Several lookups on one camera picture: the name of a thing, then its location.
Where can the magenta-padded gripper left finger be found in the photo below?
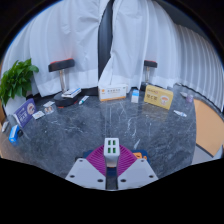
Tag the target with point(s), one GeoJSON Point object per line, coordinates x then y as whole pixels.
{"type": "Point", "coordinates": [95, 161]}

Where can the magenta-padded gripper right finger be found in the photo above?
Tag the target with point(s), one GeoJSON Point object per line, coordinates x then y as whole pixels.
{"type": "Point", "coordinates": [128, 161]}

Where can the white charger block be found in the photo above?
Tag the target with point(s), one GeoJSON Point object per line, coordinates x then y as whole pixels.
{"type": "Point", "coordinates": [111, 156]}

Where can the dark blue orange power strip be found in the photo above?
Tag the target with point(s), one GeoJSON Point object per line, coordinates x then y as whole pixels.
{"type": "Point", "coordinates": [141, 155]}

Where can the white tube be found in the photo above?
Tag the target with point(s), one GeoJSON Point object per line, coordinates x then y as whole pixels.
{"type": "Point", "coordinates": [83, 99]}

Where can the small blue white box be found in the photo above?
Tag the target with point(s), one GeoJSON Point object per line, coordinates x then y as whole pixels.
{"type": "Point", "coordinates": [135, 96]}

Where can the small blister pack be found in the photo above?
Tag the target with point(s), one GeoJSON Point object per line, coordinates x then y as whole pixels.
{"type": "Point", "coordinates": [49, 110]}

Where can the white blue sachet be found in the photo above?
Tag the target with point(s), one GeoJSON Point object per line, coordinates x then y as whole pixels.
{"type": "Point", "coordinates": [180, 113]}

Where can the white orange-striped box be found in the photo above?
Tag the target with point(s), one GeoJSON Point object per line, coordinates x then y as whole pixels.
{"type": "Point", "coordinates": [112, 92]}

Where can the yellow box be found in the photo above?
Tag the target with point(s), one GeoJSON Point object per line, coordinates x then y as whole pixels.
{"type": "Point", "coordinates": [158, 96]}

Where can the flat white blue box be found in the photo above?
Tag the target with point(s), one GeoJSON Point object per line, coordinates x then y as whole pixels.
{"type": "Point", "coordinates": [71, 92]}

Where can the small white packet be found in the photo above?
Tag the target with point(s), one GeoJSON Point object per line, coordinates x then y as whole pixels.
{"type": "Point", "coordinates": [38, 115]}

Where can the purple box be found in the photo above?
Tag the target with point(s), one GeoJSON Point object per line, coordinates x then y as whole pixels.
{"type": "Point", "coordinates": [25, 113]}

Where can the small purple cup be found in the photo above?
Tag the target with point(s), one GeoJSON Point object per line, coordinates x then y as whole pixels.
{"type": "Point", "coordinates": [189, 98]}

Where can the small white grey item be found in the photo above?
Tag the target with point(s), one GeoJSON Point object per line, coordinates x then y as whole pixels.
{"type": "Point", "coordinates": [5, 126]}

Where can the black red-edged bar stool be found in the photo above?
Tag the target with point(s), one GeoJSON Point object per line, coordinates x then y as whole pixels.
{"type": "Point", "coordinates": [61, 65]}
{"type": "Point", "coordinates": [150, 63]}

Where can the green potted plant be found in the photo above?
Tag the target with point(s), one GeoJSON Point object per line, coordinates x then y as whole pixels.
{"type": "Point", "coordinates": [16, 78]}

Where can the white curtain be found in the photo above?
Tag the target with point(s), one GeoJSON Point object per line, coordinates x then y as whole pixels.
{"type": "Point", "coordinates": [150, 36]}
{"type": "Point", "coordinates": [60, 30]}

